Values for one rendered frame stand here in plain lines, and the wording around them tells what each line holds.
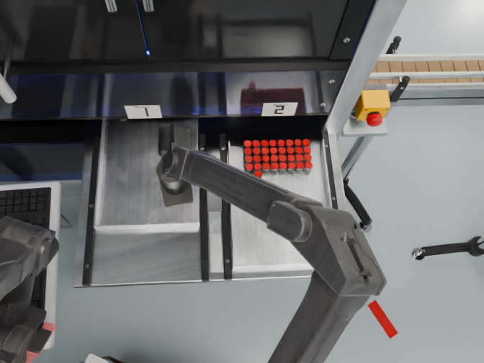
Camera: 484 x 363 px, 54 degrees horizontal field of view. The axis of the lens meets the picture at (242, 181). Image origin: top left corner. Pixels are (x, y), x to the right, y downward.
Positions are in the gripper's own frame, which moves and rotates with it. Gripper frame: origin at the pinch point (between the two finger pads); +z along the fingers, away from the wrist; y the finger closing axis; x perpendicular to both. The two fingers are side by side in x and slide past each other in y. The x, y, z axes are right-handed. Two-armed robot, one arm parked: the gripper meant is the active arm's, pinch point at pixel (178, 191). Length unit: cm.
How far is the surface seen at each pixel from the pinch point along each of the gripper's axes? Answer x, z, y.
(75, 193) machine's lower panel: 37, 51, 20
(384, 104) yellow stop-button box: -55, -3, 11
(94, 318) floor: 47, 94, -22
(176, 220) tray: 2.2, 8.1, -5.0
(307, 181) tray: -34.2, 9.6, -1.8
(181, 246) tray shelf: 2.1, 7.4, -12.2
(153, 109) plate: 2.1, -3.4, 21.0
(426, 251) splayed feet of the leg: -97, 89, -25
